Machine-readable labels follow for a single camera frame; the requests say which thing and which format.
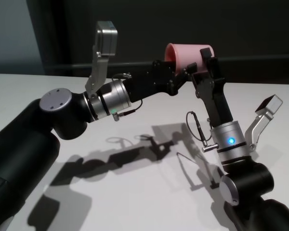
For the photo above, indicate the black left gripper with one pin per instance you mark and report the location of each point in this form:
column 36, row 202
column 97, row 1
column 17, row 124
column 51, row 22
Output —
column 148, row 81

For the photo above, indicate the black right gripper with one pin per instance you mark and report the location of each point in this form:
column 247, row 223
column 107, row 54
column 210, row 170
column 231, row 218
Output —
column 215, row 103

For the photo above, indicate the pink plastic cup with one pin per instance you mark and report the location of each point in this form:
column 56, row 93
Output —
column 187, row 56

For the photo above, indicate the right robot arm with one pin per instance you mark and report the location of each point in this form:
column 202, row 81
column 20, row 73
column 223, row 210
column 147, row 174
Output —
column 227, row 139

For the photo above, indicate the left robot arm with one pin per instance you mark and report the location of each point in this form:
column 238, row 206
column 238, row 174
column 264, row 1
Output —
column 26, row 156

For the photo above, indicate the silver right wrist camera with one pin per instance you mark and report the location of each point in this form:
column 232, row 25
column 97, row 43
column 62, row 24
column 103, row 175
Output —
column 261, row 120

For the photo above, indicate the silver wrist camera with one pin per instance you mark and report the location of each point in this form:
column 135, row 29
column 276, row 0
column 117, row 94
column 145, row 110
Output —
column 106, row 38
column 261, row 120

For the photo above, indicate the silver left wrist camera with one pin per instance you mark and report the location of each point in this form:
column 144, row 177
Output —
column 106, row 38

